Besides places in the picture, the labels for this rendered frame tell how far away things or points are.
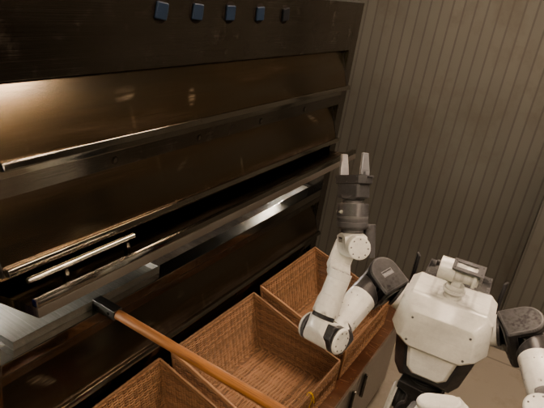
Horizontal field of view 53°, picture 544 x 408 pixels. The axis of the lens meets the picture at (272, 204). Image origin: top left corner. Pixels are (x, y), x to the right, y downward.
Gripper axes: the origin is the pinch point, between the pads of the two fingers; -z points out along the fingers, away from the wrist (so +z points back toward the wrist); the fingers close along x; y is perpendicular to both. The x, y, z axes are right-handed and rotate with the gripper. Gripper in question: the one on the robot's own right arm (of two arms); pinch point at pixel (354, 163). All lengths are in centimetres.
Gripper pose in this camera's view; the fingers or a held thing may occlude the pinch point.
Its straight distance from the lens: 153.9
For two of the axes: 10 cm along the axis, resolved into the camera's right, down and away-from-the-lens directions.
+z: -0.3, 10.0, 0.1
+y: -8.1, -0.2, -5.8
